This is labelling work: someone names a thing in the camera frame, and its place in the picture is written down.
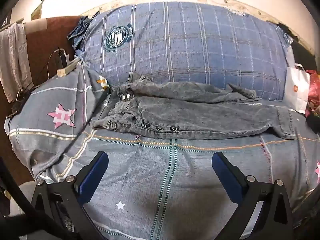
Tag black power adapter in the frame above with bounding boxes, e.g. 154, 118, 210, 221
54, 47, 70, 68

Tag blue denim garment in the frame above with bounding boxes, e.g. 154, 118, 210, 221
67, 11, 100, 50

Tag grey denim pants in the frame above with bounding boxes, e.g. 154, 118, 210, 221
90, 72, 298, 140

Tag wooden block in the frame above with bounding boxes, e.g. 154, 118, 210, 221
57, 59, 80, 77

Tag grey plaid star bedsheet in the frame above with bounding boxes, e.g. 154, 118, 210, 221
41, 94, 320, 240

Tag brown headboard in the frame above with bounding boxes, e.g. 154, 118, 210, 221
11, 16, 83, 105

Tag pale hanging cloth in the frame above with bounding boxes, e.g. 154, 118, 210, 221
0, 22, 34, 103

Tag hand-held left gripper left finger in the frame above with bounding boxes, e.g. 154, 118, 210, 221
30, 151, 109, 240

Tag thick black cable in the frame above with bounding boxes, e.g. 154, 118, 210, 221
0, 156, 43, 240

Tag grey pillow with pink star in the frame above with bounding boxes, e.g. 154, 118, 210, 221
4, 61, 112, 180

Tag white paper bag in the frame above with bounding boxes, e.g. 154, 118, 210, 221
284, 64, 312, 114

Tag dark cloth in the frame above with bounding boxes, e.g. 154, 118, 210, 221
305, 110, 320, 133

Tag red plastic bag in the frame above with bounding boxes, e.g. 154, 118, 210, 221
305, 69, 320, 110

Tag small wall picture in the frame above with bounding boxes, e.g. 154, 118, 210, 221
31, 2, 43, 20

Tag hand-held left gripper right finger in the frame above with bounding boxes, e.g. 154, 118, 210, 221
212, 152, 294, 240

